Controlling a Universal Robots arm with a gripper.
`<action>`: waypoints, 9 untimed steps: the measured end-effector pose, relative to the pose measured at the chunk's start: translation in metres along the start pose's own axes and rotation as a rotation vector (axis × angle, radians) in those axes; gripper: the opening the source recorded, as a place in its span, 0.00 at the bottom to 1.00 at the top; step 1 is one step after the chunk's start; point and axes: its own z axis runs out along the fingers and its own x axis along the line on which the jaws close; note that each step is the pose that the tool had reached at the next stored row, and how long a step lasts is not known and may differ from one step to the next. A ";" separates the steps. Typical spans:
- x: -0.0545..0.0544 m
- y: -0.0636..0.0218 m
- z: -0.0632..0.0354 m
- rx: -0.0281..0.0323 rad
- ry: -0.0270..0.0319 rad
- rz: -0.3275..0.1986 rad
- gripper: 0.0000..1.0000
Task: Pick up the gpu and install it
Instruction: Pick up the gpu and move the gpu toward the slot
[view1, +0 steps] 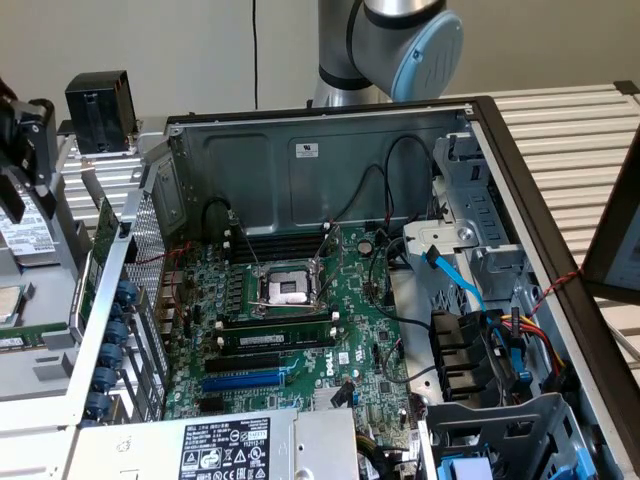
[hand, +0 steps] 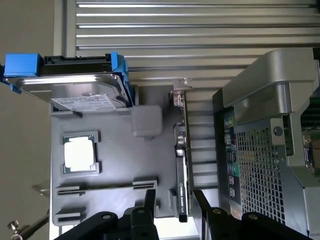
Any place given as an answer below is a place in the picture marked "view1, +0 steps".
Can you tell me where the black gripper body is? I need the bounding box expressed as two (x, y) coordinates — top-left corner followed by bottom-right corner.
(0, 77), (21, 171)

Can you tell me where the green low-profile graphics card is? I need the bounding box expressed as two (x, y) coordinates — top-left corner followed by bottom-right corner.
(68, 195), (124, 346)

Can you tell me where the silver hard disk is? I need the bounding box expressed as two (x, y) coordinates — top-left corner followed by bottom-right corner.
(0, 199), (57, 267)

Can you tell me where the black plastic box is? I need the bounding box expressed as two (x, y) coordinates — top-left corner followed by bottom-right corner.
(64, 71), (139, 157)

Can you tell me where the silver CPU chip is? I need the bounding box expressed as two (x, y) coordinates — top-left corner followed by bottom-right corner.
(0, 284), (27, 325)

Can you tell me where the grey parts rack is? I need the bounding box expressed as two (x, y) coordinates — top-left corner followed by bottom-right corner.
(0, 174), (101, 401)

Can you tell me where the thin metal locking lever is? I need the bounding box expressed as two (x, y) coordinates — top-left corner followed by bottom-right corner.
(229, 212), (264, 271)

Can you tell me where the black expansion slot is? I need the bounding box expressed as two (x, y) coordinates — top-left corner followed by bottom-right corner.
(203, 352), (282, 374)

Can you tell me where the CPU socket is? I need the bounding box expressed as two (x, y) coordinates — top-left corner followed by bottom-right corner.
(249, 259), (326, 321)

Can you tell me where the green RAM stick with label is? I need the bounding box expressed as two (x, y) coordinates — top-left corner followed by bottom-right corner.
(219, 324), (337, 355)

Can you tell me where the metal socket cover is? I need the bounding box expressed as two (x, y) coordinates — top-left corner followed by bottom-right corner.
(312, 223), (347, 304)

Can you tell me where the open grey PC case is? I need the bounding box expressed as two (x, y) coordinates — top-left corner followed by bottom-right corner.
(62, 94), (640, 480)

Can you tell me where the silver power supply unit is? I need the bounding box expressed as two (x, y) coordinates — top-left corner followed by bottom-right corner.
(64, 407), (361, 480)

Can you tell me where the green Dell motherboard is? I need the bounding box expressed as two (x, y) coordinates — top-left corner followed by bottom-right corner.
(159, 224), (421, 436)

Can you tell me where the silver chipset heatsink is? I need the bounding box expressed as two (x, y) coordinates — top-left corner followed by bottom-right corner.
(311, 386), (352, 412)

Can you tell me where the silver metal disk bay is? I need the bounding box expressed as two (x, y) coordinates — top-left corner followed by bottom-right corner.
(402, 132), (551, 321)

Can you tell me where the black plastic fan shroud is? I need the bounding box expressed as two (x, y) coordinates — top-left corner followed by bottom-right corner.
(428, 308), (502, 404)

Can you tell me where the blue disk carrier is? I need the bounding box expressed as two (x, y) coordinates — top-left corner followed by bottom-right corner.
(436, 455), (497, 480)

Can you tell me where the grey plastic disk cage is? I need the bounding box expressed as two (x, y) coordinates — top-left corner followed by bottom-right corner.
(418, 392), (617, 480)

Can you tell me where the dark framed panel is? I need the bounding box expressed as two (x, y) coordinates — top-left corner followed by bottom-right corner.
(581, 127), (640, 304)

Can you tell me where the black table end cap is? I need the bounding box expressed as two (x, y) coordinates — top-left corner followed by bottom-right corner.
(613, 79), (640, 107)

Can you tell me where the short red-black twisted wire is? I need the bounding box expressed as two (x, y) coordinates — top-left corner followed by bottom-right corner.
(136, 241), (195, 304)

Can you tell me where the small arched black wire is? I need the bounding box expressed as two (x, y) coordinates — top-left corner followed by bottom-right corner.
(201, 196), (233, 242)

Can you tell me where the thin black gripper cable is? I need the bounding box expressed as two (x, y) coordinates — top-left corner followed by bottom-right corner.
(251, 0), (260, 110)

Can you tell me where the short looped black wire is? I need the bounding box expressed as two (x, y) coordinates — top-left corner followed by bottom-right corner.
(332, 163), (387, 224)

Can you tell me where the tall looped black wire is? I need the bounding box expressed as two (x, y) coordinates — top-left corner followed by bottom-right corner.
(383, 134), (435, 222)

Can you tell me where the long black board wire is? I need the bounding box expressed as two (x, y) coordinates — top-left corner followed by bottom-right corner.
(367, 233), (432, 332)

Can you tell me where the blue SATA wire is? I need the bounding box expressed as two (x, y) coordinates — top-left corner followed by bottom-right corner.
(422, 246), (532, 385)

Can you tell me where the long red-black twisted wire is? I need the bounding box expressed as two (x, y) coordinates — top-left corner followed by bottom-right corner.
(528, 268), (585, 317)

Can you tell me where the coloured power wire bundle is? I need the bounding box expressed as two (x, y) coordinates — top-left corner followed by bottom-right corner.
(499, 308), (567, 382)

